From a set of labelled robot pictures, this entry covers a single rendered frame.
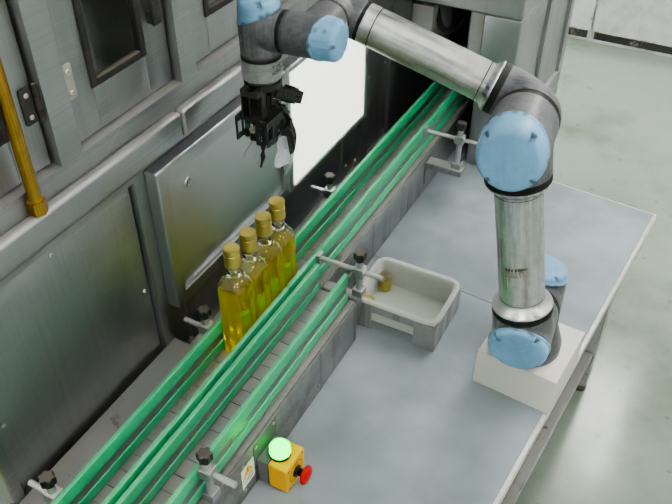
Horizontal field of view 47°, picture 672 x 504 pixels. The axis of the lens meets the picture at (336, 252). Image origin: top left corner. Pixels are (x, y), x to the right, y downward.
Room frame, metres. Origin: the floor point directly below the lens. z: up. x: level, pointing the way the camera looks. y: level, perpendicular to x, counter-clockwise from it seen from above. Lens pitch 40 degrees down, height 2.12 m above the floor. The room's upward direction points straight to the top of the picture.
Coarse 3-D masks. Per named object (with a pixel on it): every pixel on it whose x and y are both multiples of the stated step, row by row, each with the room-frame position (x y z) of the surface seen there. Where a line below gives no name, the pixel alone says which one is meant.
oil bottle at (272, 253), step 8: (272, 240) 1.27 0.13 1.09; (264, 248) 1.25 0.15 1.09; (272, 248) 1.25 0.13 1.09; (280, 248) 1.27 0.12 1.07; (264, 256) 1.24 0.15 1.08; (272, 256) 1.24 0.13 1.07; (280, 256) 1.27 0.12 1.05; (272, 264) 1.24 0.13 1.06; (280, 264) 1.26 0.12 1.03; (272, 272) 1.24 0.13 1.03; (280, 272) 1.26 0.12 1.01; (272, 280) 1.23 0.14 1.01; (280, 280) 1.26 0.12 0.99; (272, 288) 1.23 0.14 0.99; (280, 288) 1.26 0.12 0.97; (272, 296) 1.23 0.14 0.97
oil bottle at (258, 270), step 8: (248, 264) 1.20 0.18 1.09; (256, 264) 1.20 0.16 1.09; (264, 264) 1.21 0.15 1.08; (248, 272) 1.19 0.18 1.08; (256, 272) 1.19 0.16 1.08; (264, 272) 1.21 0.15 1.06; (256, 280) 1.18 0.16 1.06; (264, 280) 1.21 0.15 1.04; (256, 288) 1.18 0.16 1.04; (264, 288) 1.20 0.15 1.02; (256, 296) 1.18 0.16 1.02; (264, 296) 1.20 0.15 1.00; (256, 304) 1.18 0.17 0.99; (264, 304) 1.20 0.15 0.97; (256, 312) 1.18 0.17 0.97
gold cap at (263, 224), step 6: (258, 216) 1.26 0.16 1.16; (264, 216) 1.26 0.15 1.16; (270, 216) 1.26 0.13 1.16; (258, 222) 1.25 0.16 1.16; (264, 222) 1.25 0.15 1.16; (270, 222) 1.26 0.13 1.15; (258, 228) 1.25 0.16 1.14; (264, 228) 1.25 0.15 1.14; (270, 228) 1.26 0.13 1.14; (258, 234) 1.25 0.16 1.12; (264, 234) 1.25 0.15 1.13; (270, 234) 1.26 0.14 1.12
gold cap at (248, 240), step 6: (246, 228) 1.22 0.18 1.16; (252, 228) 1.22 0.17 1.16; (240, 234) 1.21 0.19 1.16; (246, 234) 1.20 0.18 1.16; (252, 234) 1.20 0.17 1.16; (240, 240) 1.21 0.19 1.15; (246, 240) 1.20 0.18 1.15; (252, 240) 1.20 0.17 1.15; (240, 246) 1.21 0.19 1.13; (246, 246) 1.20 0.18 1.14; (252, 246) 1.20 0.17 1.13; (246, 252) 1.20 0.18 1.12; (252, 252) 1.20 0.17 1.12
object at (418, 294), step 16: (400, 272) 1.48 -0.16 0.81; (416, 272) 1.47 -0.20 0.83; (432, 272) 1.45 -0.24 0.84; (368, 288) 1.43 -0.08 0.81; (400, 288) 1.47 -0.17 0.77; (416, 288) 1.46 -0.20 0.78; (432, 288) 1.44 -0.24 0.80; (448, 288) 1.42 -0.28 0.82; (384, 304) 1.34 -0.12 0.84; (400, 304) 1.41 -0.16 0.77; (416, 304) 1.41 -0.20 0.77; (432, 304) 1.41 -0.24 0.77; (448, 304) 1.34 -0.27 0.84; (416, 320) 1.29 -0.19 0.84; (432, 320) 1.29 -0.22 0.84
